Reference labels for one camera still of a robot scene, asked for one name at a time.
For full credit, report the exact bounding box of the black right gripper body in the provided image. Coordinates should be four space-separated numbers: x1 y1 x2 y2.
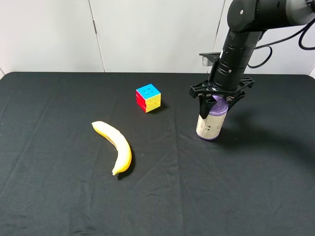
189 77 254 98

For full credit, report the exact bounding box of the multicoloured puzzle cube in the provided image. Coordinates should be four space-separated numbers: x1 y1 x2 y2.
135 84 161 113

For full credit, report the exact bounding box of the yellow banana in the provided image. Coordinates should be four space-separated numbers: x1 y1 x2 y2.
92 121 132 176

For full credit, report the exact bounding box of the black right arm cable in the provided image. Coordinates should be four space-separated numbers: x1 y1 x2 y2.
247 18 315 69

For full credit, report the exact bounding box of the black tablecloth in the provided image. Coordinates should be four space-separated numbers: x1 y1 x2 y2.
0 72 315 236

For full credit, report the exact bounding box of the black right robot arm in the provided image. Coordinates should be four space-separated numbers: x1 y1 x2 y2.
189 0 315 119

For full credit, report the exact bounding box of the purple bag roll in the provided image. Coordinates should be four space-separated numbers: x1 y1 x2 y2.
196 95 228 141

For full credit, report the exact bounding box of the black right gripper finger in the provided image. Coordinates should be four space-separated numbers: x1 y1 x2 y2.
198 95 217 119
225 91 245 109

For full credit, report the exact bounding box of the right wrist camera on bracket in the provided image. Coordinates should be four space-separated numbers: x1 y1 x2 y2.
199 52 221 67

